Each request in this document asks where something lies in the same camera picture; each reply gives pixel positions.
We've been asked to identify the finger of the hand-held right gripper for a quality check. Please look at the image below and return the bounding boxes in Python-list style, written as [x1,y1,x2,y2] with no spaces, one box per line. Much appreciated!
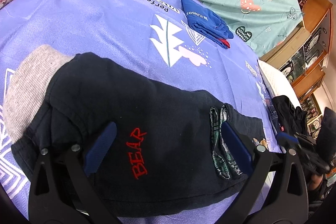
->
[277,132,301,147]

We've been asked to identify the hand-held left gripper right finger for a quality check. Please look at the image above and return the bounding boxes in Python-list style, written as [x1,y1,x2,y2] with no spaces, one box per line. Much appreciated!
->
[215,120,308,224]

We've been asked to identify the person's right hand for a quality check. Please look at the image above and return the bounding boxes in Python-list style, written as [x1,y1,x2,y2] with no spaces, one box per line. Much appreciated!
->
[306,173,328,199]

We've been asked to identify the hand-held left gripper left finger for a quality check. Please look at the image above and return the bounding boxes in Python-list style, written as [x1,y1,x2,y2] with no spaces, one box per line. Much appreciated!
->
[28,121,124,224]

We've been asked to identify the dark navy pants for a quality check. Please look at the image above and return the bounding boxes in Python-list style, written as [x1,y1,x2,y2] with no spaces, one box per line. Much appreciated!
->
[3,45,273,214]

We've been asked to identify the purple printed bedsheet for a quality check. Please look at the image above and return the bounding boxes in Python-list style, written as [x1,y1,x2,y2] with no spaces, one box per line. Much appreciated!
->
[0,0,285,222]

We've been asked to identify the folded red garment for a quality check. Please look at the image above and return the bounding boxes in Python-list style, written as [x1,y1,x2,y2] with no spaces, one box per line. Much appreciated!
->
[217,38,232,49]

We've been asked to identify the pile of dark clothes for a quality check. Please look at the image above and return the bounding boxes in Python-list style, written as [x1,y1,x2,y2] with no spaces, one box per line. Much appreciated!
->
[267,95,309,136]

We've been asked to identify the folded blue and red clothes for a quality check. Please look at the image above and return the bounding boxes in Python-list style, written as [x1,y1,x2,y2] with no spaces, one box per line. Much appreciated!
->
[181,0,235,42]

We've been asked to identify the white pillow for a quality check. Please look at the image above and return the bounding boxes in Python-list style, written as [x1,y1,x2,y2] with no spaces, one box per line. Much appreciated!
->
[258,60,302,109]

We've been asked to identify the wooden display cabinet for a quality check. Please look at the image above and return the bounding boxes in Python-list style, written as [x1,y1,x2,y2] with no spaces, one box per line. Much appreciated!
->
[259,0,332,140]

